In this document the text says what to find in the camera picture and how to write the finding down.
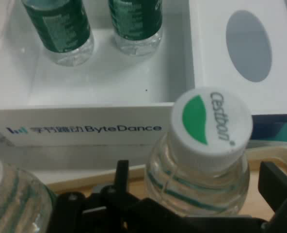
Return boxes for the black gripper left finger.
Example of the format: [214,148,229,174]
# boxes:
[56,160,183,233]

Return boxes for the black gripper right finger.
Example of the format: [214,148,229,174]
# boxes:
[258,161,287,233]

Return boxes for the clear water bottle green label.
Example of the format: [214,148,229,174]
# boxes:
[0,156,59,233]
[21,0,95,67]
[107,0,163,57]
[143,87,254,216]

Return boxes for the bamboo tray cream rim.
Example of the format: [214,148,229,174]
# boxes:
[46,143,287,221]

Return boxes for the white open cardboard box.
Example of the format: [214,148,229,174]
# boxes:
[0,0,195,187]

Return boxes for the white and blue tissue box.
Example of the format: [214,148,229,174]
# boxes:
[188,0,287,141]

